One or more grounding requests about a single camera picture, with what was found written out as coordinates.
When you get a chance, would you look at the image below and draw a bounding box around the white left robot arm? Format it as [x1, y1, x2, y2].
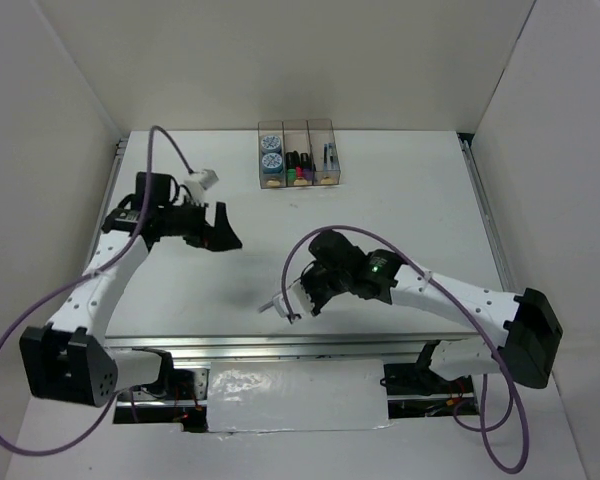
[19, 169, 242, 407]

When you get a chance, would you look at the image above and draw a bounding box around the left clear storage bin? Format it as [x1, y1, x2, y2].
[258, 120, 286, 189]

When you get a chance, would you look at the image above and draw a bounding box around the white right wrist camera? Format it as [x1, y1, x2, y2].
[272, 280, 314, 324]

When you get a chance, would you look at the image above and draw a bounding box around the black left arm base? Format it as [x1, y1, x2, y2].
[113, 368, 209, 433]

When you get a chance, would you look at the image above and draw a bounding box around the middle clear storage bin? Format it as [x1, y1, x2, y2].
[283, 120, 311, 187]

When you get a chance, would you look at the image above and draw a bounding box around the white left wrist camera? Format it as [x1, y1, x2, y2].
[183, 169, 219, 204]

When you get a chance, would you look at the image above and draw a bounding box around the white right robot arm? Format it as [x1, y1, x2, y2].
[291, 230, 563, 392]

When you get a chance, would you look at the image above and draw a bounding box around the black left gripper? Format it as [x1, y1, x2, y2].
[160, 196, 243, 253]

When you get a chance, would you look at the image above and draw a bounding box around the purple capped black highlighter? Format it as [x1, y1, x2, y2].
[300, 152, 313, 184]

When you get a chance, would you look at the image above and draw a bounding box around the clear storage bin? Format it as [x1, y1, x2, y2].
[307, 119, 341, 186]
[258, 120, 286, 189]
[283, 120, 311, 187]

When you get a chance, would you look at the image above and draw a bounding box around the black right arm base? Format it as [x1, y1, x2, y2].
[380, 363, 478, 419]

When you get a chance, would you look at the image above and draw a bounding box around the right clear storage bin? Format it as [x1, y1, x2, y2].
[307, 119, 341, 186]

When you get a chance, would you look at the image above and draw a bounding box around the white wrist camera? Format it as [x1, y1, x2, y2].
[183, 169, 219, 204]
[272, 280, 314, 324]

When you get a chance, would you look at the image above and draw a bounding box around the green capped black highlighter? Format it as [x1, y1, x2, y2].
[285, 151, 297, 185]

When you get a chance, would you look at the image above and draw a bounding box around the light blue clear pen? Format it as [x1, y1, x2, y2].
[327, 144, 333, 170]

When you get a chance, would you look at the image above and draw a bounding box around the dark blue gel pen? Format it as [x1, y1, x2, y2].
[331, 143, 337, 170]

